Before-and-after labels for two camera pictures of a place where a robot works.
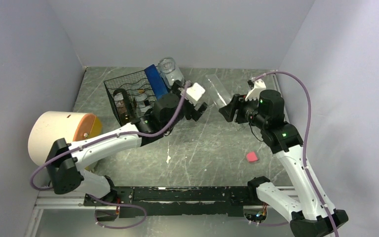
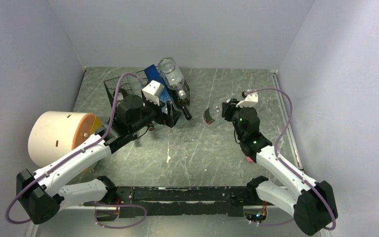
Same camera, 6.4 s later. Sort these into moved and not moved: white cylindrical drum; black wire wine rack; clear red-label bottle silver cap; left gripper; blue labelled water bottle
Moved: left gripper
Not moved: blue labelled water bottle; white cylindrical drum; clear red-label bottle silver cap; black wire wine rack
